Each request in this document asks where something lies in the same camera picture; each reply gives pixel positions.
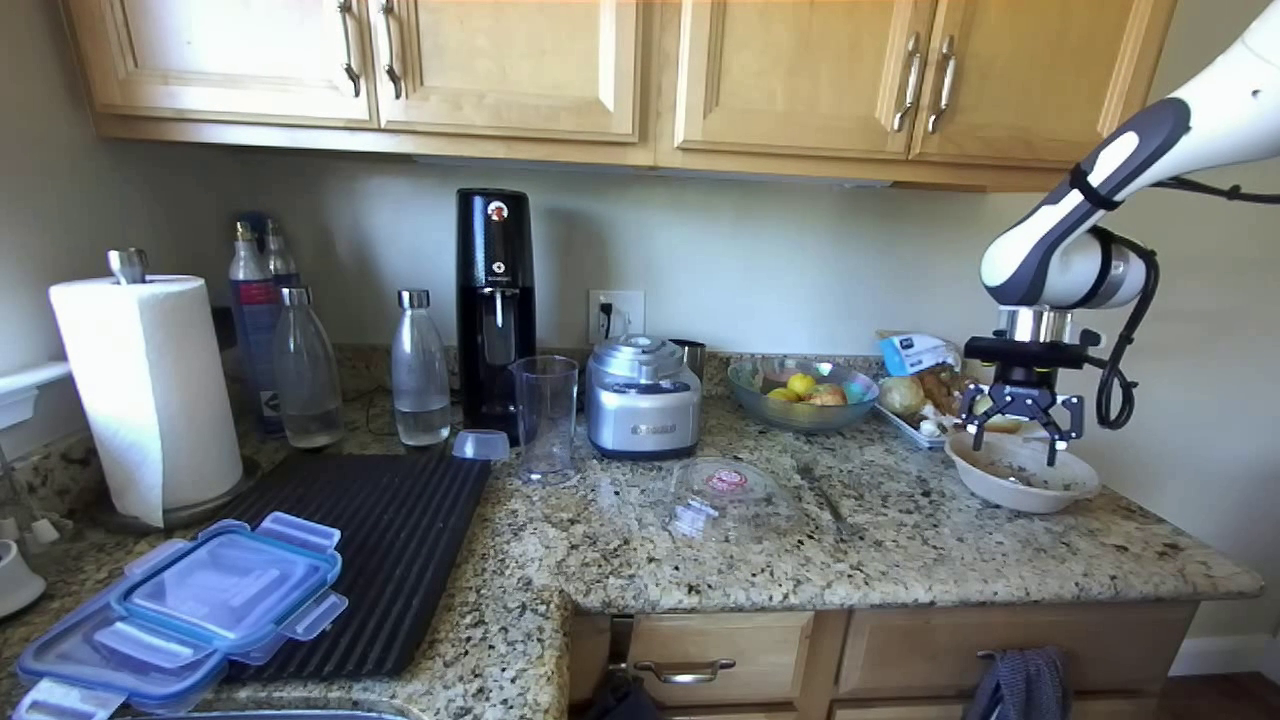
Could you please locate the white wall outlet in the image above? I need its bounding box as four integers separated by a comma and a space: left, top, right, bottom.
589, 283, 648, 343

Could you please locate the white paper towel roll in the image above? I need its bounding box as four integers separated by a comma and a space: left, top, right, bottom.
45, 268, 248, 527

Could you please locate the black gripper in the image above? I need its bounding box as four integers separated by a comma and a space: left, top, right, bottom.
960, 337, 1093, 471

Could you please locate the glass fruit bowl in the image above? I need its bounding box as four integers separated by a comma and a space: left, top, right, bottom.
726, 347, 883, 436

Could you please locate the white ceramic bowl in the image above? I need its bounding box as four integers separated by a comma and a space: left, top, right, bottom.
942, 424, 1105, 501
971, 482, 1093, 522

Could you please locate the dark hanging cloth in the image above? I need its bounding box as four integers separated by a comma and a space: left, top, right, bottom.
577, 664, 673, 720

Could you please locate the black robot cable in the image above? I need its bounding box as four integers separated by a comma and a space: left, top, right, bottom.
1089, 174, 1280, 436

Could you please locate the narrow wooden drawer front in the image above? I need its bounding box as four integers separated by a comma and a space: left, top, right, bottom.
623, 609, 820, 707

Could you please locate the silver food processor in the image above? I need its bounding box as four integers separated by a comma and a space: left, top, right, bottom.
584, 328, 708, 462

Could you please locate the light wood cabinet door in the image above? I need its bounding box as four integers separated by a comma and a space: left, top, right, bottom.
673, 0, 934, 163
63, 0, 379, 129
915, 0, 1182, 174
378, 0, 648, 144

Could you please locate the blue grey hanging towel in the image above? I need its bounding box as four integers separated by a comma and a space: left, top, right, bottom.
960, 643, 1075, 720

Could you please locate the dark coloured bottle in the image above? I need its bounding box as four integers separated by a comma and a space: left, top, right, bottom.
219, 209, 304, 436

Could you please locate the small white dish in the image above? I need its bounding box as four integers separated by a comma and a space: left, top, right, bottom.
0, 533, 53, 619

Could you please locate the yellow onion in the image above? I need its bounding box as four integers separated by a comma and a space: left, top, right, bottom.
878, 374, 934, 424

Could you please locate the clear plastic bottle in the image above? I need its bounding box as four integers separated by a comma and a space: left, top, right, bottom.
271, 283, 348, 454
390, 283, 459, 448

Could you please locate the black drying mat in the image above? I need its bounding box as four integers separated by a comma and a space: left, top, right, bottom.
218, 448, 497, 683

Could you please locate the clear drinking glass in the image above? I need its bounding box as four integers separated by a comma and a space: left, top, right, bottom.
510, 347, 589, 486

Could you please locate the small clear cap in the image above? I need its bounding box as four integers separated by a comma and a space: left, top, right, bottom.
444, 424, 519, 467

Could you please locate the brown skinned onion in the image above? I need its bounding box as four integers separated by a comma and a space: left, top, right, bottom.
920, 363, 983, 422

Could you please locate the metal cabinet handle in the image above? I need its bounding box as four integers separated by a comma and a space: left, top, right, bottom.
925, 33, 966, 142
379, 0, 413, 100
888, 29, 929, 135
337, 0, 370, 100

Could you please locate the metal drawer handle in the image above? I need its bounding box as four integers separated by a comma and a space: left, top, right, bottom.
613, 653, 741, 691

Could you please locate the wide wooden drawer front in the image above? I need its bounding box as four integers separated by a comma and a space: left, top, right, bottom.
831, 599, 1202, 702

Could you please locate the black soda maker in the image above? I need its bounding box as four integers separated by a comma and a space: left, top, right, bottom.
453, 183, 539, 439

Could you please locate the metal paper towel holder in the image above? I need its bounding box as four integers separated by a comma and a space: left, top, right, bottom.
102, 246, 256, 535

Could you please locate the blue white food package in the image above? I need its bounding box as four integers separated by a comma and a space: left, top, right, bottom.
873, 328, 960, 383

